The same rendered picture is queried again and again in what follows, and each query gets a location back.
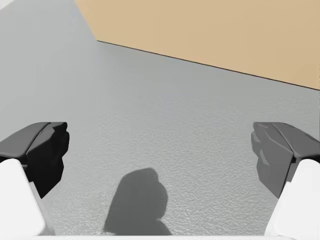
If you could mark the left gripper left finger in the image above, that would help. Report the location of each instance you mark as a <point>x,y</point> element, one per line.
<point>37,155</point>

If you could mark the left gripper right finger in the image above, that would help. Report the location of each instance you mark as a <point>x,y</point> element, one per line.
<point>280,155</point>

